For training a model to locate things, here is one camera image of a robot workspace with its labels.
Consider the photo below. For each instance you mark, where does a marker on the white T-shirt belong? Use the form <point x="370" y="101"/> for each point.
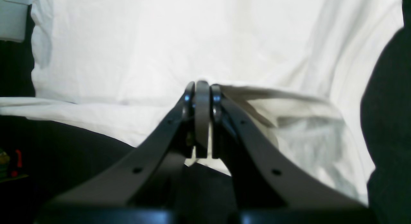
<point x="299" y="67"/>

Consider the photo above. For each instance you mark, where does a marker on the black table cloth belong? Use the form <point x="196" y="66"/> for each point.
<point x="61" y="157"/>

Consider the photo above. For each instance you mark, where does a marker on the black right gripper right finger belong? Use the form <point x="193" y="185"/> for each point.
<point x="269" y="188"/>

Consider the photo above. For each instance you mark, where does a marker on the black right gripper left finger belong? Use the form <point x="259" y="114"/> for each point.
<point x="139" y="188"/>

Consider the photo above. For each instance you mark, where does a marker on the red black clamp near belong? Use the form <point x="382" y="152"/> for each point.
<point x="15" y="164"/>

